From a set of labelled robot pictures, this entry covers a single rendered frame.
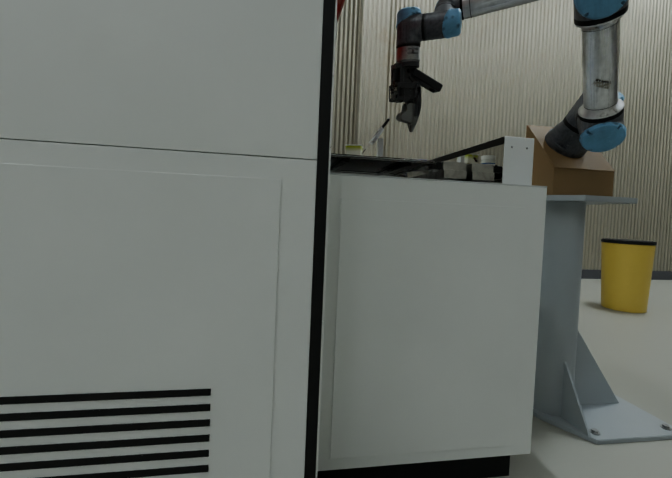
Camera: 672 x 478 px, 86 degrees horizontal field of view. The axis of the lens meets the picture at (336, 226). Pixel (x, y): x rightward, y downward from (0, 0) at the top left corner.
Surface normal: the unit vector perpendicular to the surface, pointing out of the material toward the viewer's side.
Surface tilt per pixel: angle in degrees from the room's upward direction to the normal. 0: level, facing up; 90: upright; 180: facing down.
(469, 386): 90
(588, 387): 90
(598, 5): 127
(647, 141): 90
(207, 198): 90
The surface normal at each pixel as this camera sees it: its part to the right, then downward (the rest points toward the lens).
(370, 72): 0.16, 0.04
